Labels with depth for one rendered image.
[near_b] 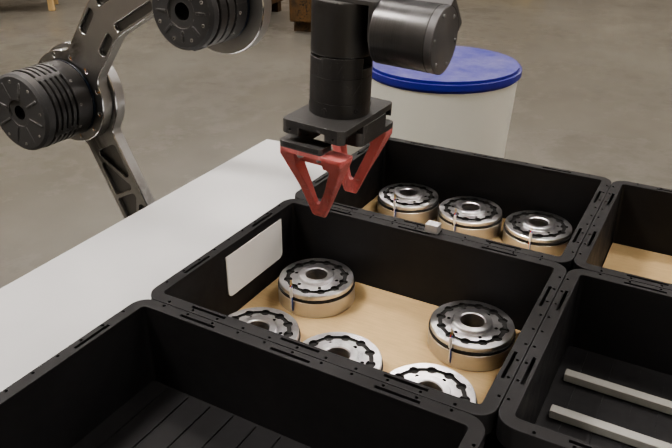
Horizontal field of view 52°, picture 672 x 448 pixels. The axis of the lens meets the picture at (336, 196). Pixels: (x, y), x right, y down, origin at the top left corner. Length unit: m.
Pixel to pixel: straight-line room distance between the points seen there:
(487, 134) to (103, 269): 1.60
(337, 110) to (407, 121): 1.88
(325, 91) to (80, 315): 0.72
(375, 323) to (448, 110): 1.62
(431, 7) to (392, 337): 0.45
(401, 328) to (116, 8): 0.97
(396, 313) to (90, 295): 0.57
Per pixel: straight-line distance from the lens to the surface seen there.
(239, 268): 0.92
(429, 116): 2.47
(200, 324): 0.75
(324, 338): 0.83
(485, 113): 2.52
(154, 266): 1.33
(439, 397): 0.65
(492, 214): 1.14
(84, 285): 1.31
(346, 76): 0.62
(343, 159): 0.62
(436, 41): 0.58
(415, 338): 0.89
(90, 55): 1.67
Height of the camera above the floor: 1.35
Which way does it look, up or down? 25 degrees down
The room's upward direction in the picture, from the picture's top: straight up
